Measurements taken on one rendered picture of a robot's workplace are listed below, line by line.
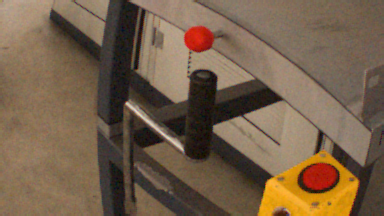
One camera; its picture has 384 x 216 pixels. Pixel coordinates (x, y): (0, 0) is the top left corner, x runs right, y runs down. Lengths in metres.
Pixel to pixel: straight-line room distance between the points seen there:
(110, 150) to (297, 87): 0.49
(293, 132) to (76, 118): 0.65
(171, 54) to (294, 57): 1.41
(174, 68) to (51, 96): 0.40
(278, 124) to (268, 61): 1.11
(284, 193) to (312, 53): 0.37
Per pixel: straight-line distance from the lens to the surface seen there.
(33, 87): 2.75
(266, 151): 2.31
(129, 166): 1.41
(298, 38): 1.17
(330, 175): 0.81
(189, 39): 1.18
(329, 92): 1.06
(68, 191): 2.29
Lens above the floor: 1.36
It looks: 31 degrees down
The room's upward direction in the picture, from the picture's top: 5 degrees clockwise
